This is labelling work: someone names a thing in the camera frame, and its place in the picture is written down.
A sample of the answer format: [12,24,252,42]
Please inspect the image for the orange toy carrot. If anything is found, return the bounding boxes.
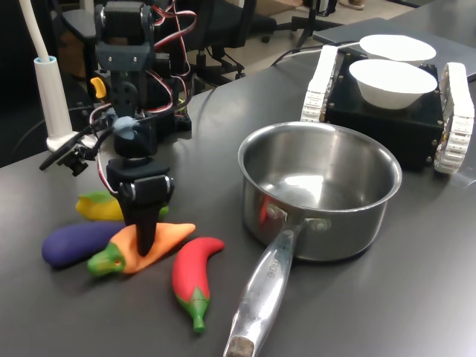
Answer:
[87,222,197,277]

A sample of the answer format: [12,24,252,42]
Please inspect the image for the yellow toy corn cob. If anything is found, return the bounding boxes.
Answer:
[75,190,170,223]

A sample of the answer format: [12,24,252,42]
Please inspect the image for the pale grey putty lump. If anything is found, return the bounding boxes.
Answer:
[113,115,142,141]

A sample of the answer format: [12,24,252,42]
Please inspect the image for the red toy chilli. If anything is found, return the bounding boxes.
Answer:
[171,237,226,333]

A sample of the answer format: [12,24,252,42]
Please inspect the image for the purple toy aubergine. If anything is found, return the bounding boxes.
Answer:
[41,222,127,268]

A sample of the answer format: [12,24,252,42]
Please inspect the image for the black office chair with armrest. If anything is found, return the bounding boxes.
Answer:
[48,0,101,81]

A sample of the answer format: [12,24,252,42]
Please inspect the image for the tracked vehicle with white tracks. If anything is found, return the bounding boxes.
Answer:
[300,44,475,175]

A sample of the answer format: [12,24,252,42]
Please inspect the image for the white bowl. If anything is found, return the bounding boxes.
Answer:
[348,59,438,110]
[358,33,437,62]

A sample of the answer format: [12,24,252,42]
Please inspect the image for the small black gripper camera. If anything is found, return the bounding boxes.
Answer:
[55,144,91,176]

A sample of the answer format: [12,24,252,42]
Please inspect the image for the long black cable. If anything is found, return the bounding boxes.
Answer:
[39,122,120,173]

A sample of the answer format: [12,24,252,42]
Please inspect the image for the black clamp with yellow handle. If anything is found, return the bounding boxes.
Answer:
[90,68,112,112]

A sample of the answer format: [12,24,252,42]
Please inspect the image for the white post with flat base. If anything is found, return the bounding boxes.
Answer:
[18,0,101,161]

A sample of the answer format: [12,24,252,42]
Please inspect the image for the steel pan with long handle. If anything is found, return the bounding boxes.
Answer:
[222,121,404,357]

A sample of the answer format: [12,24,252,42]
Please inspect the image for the thin white cable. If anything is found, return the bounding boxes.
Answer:
[270,40,361,68]

